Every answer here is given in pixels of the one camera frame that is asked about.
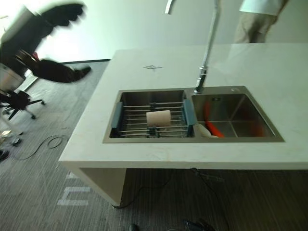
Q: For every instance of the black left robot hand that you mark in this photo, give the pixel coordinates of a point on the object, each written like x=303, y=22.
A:
x=49, y=69

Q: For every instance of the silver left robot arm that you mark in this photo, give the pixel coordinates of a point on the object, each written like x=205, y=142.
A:
x=9, y=77

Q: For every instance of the black office chair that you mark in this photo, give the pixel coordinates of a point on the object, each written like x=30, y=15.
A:
x=18, y=101

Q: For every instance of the beige cup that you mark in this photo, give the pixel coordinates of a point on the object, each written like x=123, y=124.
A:
x=158, y=118

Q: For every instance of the white kitchen island counter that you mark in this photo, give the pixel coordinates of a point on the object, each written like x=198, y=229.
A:
x=168, y=154

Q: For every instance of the chrome gooseneck faucet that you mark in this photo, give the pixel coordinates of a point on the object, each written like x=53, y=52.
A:
x=209, y=45

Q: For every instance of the white bowl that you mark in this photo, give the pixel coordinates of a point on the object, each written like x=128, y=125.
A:
x=203, y=131

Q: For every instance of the stainless steel double sink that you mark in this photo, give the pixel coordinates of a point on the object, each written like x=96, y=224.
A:
x=243, y=113

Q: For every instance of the person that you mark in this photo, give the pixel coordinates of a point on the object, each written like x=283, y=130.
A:
x=257, y=21

